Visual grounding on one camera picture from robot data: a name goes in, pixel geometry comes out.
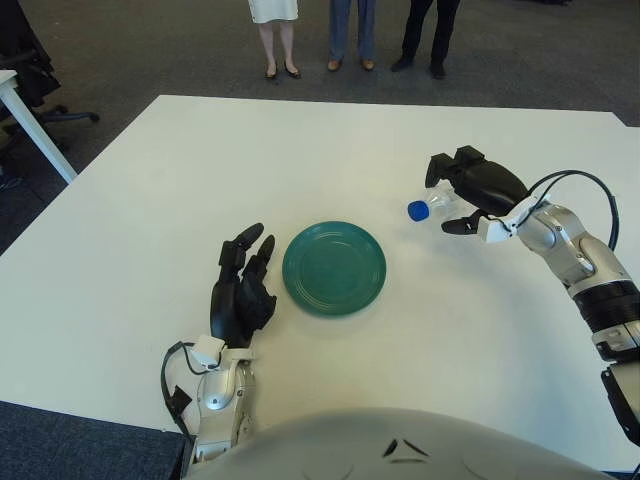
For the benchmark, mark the clear bottle with blue cap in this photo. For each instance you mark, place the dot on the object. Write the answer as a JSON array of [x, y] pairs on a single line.
[[440, 200]]

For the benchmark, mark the person in blue jeans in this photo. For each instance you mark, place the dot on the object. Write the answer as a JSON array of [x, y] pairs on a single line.
[[345, 25]]

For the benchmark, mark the person in black trousers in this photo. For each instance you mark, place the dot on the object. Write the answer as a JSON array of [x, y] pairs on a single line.
[[425, 30]]

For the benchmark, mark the white side desk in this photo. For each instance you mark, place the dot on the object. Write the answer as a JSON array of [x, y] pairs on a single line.
[[35, 135]]

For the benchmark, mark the grey robot torso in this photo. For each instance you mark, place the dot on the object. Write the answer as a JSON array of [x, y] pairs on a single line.
[[390, 445]]

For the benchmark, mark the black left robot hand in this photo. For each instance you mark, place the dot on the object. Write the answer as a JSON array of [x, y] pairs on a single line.
[[230, 310]]

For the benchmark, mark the green round plate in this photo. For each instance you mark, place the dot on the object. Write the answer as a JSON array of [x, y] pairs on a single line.
[[335, 270]]

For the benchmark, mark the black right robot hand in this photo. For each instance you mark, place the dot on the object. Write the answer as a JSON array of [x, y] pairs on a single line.
[[487, 185]]

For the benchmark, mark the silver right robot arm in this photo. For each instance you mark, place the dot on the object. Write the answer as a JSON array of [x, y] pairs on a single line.
[[575, 250]]

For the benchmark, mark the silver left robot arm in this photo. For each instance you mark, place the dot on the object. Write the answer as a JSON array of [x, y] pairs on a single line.
[[220, 395]]

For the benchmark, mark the person in white skirt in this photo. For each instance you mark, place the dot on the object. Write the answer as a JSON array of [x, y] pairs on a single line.
[[275, 15]]

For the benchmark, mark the black office chair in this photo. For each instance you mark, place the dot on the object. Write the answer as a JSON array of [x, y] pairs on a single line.
[[25, 65]]

